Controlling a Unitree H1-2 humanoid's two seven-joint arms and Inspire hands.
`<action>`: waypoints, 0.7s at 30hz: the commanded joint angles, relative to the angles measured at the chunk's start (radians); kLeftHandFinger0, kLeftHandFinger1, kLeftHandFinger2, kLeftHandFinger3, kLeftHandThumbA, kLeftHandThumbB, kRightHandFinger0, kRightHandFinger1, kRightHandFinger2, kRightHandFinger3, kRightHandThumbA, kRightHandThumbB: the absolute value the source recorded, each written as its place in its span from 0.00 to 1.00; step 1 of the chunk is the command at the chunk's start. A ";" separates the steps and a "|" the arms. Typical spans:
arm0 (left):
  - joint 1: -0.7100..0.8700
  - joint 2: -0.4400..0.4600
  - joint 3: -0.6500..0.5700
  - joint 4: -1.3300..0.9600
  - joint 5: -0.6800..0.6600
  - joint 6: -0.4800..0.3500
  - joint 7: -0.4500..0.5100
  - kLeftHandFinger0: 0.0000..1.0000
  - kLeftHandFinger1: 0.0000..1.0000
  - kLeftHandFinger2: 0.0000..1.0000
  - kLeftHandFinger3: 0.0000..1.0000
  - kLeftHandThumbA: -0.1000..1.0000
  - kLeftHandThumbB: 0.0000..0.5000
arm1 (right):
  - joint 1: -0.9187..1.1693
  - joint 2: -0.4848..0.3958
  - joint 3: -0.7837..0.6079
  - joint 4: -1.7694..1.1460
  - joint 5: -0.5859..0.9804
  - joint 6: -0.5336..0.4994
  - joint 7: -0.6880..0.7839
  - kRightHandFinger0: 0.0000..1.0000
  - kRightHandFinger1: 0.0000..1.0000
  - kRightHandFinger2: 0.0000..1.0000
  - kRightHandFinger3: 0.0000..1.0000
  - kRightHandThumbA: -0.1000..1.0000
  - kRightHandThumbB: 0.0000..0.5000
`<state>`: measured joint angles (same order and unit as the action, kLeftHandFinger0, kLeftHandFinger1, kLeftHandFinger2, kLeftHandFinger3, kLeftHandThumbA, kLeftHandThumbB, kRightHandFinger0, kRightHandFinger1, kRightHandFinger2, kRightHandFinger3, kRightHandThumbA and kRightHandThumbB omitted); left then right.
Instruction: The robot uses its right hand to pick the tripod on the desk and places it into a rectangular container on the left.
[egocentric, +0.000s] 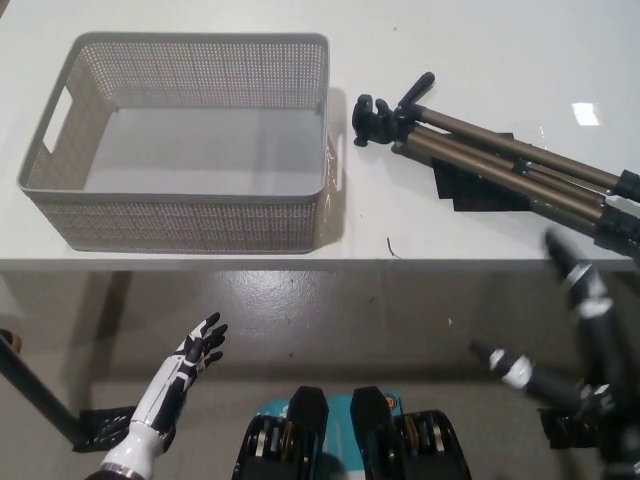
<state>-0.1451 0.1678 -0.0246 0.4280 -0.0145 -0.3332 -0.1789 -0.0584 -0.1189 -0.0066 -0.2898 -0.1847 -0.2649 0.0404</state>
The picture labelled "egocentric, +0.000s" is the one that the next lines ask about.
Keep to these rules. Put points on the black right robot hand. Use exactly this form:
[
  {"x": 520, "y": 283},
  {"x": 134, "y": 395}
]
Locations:
[{"x": 600, "y": 320}]

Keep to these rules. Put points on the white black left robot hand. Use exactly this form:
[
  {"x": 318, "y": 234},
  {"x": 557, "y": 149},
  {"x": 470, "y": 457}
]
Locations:
[{"x": 172, "y": 380}]

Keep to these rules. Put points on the bronze and black tripod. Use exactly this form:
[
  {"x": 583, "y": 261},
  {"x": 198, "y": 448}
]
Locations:
[{"x": 475, "y": 145}]

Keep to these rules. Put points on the black teal robot body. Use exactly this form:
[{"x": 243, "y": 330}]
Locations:
[{"x": 310, "y": 450}]

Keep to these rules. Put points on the grey perforated rectangular basket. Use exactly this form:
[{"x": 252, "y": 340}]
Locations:
[{"x": 175, "y": 220}]

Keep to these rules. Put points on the black table foot plate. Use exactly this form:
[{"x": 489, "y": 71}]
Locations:
[
  {"x": 557, "y": 427},
  {"x": 100, "y": 430}
]

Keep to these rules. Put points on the orange brown round object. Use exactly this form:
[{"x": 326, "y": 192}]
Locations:
[{"x": 14, "y": 340}]

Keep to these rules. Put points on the black tape patch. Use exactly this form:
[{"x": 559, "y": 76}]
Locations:
[{"x": 460, "y": 190}]

